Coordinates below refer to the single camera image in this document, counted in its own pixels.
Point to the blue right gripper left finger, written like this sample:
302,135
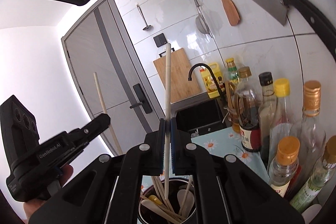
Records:
161,143

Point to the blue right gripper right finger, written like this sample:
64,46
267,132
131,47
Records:
175,146

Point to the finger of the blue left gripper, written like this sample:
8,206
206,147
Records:
79,138

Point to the yellow handled cartoon spoon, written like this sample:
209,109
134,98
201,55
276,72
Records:
156,200

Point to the black kitchen sink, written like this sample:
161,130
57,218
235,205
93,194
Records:
200,114

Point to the person's left hand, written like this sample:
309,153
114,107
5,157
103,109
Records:
32,206

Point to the wooden cutting board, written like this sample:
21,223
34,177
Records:
181,87

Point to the yellow dish soap bottle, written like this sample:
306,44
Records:
211,87

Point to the black sink faucet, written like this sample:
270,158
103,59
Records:
198,65

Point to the daisy print teal tablecloth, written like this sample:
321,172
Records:
226,141

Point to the cooking oil bottle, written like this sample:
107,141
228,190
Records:
230,92

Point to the red label soy sauce bottle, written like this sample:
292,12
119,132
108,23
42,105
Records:
247,104

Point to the black cap bottle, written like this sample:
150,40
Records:
266,113

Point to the hanging metal ladle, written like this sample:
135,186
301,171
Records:
147,27

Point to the grey door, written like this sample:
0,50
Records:
105,67

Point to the metal mesh strainer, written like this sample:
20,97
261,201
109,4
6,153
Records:
200,21

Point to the yellow cap clear bottle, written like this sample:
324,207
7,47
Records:
283,118

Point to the dark soy sauce bottle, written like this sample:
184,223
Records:
284,165

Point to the gold cap clear bottle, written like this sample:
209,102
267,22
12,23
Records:
308,129

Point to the green label vinegar bottle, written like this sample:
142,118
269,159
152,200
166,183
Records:
323,171

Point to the white lidded spice jar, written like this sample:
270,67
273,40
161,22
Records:
311,212

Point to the black door handle lock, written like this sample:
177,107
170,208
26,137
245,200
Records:
142,100

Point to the orange handled capybara spoon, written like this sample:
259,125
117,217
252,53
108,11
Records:
154,208

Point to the small black wall switch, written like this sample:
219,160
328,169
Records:
160,40

